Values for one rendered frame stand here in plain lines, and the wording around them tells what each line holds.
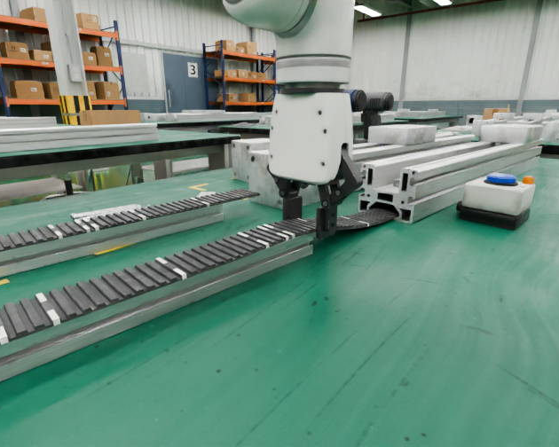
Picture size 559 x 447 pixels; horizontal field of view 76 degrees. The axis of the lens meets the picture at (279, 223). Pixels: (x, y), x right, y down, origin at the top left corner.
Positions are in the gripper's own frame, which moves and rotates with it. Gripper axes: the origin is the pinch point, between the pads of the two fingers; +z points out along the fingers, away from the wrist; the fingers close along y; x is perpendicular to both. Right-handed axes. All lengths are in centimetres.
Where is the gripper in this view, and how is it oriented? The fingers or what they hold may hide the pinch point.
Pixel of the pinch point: (308, 217)
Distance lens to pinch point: 46.2
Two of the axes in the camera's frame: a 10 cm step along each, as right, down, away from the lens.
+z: 0.0, 9.5, 3.1
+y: 6.9, 2.3, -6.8
